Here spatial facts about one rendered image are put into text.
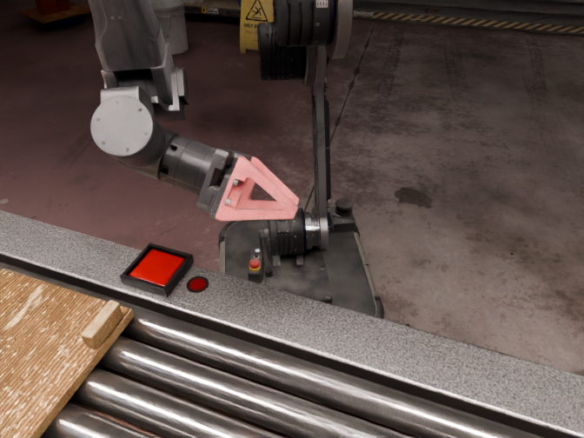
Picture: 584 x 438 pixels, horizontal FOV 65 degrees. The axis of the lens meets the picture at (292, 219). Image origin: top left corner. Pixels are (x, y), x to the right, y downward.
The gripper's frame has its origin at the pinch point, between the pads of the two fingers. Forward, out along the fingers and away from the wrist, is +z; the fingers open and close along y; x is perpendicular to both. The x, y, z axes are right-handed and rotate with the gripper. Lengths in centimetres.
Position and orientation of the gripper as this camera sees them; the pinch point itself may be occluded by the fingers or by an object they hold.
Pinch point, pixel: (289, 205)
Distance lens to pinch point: 52.7
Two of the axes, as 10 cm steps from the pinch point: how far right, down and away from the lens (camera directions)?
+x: 3.7, -9.2, -1.3
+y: -0.3, 1.3, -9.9
